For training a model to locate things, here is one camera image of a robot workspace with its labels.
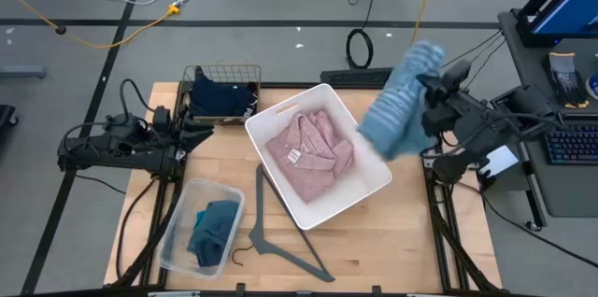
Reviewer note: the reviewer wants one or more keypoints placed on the dark grey clothes hanger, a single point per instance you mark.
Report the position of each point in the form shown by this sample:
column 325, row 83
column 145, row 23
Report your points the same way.
column 260, row 203

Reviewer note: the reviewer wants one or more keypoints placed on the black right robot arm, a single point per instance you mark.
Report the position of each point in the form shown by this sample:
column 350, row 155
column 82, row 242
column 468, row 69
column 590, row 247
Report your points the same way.
column 514, row 119

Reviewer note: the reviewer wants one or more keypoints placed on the blue striped shirt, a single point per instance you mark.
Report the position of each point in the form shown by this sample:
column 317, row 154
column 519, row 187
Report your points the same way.
column 397, row 110

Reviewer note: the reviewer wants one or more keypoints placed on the white plastic laundry basket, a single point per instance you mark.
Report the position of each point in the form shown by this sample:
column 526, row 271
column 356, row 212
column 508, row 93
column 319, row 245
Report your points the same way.
column 364, row 180

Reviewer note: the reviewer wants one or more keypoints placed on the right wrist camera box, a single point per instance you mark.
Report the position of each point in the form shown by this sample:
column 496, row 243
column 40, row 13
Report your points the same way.
column 458, row 75

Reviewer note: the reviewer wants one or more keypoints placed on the dark navy printed garment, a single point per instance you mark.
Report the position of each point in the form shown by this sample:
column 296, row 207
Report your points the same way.
column 219, row 98

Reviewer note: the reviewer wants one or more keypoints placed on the grey stand foot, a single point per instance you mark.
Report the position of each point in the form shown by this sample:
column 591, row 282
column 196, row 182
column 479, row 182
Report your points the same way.
column 23, row 72

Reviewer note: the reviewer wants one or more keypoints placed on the black backlit keyboard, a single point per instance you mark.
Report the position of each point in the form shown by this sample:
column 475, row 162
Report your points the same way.
column 577, row 145

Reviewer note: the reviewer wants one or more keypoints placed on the black caster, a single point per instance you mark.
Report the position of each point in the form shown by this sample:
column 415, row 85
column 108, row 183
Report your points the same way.
column 7, row 115

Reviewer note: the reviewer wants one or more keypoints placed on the tape roll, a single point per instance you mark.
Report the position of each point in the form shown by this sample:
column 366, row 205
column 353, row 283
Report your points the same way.
column 594, row 86

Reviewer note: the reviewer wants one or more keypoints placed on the computer monitor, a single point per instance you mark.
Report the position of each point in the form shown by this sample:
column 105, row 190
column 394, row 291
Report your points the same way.
column 570, row 12

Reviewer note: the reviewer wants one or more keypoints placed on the clear plastic bin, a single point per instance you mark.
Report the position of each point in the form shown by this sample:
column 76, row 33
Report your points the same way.
column 182, row 203

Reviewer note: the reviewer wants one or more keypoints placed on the white paper sheet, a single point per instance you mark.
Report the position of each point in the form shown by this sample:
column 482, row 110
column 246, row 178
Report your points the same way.
column 502, row 159

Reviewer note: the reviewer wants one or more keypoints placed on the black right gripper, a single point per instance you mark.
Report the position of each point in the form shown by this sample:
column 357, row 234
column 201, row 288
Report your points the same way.
column 446, row 110

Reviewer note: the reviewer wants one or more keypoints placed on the grey side desk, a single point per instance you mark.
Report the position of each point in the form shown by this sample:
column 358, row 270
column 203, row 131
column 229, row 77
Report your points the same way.
column 528, row 68

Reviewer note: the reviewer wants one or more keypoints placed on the black aluminium table frame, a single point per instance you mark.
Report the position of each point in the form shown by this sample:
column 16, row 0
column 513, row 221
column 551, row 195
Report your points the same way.
column 280, row 85

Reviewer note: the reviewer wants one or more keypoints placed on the dark blue knit cloth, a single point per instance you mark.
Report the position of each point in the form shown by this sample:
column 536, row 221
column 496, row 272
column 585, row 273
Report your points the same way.
column 215, row 231

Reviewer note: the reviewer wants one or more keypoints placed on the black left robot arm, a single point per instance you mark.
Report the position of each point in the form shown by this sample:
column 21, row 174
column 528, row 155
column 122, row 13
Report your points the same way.
column 117, row 147

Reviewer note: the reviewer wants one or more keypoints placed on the grey black work gloves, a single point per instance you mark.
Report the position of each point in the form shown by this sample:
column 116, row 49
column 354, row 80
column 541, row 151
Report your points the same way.
column 563, row 77

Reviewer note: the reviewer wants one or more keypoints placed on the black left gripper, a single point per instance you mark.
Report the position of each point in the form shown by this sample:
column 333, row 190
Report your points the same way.
column 174, row 140

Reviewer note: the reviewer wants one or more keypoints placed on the pink shirt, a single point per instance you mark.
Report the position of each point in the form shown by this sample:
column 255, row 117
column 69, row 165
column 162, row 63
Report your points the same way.
column 308, row 166

